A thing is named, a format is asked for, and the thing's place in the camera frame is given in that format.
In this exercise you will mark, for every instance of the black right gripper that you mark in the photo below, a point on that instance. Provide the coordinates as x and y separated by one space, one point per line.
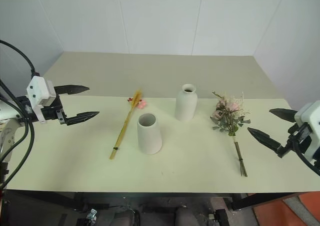
298 137

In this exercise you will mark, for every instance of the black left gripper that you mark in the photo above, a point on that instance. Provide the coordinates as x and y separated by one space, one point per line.
51 113

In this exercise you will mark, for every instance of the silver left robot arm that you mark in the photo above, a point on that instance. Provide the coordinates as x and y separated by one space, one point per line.
10 133

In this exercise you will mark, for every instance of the white conical vase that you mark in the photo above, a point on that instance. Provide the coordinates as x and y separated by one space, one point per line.
149 135

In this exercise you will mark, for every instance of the white bottle-shaped vase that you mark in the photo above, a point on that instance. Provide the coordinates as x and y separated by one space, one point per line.
185 105

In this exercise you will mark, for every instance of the pink flower bouquet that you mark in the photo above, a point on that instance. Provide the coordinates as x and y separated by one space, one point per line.
230 115

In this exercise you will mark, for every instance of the yellow dried wheat bundle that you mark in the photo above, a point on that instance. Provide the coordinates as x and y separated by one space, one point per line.
125 125

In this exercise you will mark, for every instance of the small metal clamp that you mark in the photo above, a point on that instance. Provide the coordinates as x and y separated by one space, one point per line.
92 214

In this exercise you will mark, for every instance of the dark rounded shape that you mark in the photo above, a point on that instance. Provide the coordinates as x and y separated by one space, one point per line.
184 217
127 217

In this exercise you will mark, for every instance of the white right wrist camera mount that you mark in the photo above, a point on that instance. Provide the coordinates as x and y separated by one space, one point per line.
310 113

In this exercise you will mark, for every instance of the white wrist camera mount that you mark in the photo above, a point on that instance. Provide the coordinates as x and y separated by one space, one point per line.
38 89
310 113

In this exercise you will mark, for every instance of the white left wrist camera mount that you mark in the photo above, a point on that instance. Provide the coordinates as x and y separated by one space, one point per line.
38 89

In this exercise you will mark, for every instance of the black table frame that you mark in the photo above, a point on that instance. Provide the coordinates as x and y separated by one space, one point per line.
155 197

